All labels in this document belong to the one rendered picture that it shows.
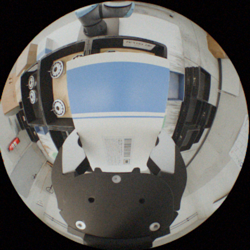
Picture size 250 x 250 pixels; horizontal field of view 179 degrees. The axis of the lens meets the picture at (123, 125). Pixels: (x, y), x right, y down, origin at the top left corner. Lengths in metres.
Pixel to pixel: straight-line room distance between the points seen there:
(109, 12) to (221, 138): 3.13
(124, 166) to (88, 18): 0.59
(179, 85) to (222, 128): 2.49
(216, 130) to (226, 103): 0.88
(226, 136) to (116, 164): 2.91
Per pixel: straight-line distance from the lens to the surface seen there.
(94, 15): 0.50
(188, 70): 1.22
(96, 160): 0.15
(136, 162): 0.15
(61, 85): 0.51
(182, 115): 1.22
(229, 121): 2.90
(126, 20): 0.76
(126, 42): 0.38
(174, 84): 0.64
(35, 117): 0.83
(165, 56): 0.36
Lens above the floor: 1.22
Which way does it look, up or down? 61 degrees down
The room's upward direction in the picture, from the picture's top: 176 degrees clockwise
